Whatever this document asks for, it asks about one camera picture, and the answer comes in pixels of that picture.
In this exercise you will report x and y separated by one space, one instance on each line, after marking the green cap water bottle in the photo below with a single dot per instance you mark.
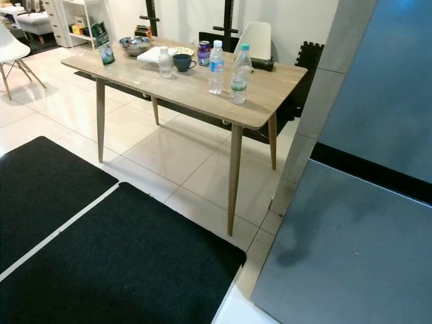
240 77

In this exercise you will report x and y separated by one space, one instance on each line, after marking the grey fridge door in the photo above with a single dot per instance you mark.
358 250

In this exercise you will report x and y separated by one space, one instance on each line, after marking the grey steel fridge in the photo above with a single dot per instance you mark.
331 81

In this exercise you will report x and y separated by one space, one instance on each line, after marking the black floor mat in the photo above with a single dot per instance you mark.
47 202
128 270

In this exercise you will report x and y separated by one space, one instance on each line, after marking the white plastic chair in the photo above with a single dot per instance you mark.
8 47
255 37

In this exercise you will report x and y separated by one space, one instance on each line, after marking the white upholstered stool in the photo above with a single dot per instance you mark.
32 21

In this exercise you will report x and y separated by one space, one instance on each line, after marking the white shelf unit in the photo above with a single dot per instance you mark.
55 20

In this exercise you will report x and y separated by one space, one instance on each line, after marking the green printed carton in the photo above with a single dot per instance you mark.
104 44

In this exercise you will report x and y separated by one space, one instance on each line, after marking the steel mixing bowl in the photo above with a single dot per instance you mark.
135 46

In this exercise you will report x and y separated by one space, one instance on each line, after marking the white square plate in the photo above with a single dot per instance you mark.
150 55

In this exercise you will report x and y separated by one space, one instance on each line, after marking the wooden dining table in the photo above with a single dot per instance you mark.
175 91

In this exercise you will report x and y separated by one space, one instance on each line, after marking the small clear plastic bottle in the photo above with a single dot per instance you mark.
166 64

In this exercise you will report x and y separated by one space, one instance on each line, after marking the dark teal mug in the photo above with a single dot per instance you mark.
182 63

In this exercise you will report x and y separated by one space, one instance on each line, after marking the black stand pole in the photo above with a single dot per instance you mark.
228 17
154 15

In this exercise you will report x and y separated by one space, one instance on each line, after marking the patterned ceramic bowl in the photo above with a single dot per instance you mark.
183 50

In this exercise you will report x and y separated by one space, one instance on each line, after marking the purple drink can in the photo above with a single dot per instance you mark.
204 54

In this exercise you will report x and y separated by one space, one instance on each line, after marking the blue label water bottle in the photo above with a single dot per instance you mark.
217 69

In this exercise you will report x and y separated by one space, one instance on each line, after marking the black box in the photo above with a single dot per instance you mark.
266 65

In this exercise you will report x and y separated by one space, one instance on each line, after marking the black foam puzzle mat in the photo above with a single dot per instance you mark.
307 61

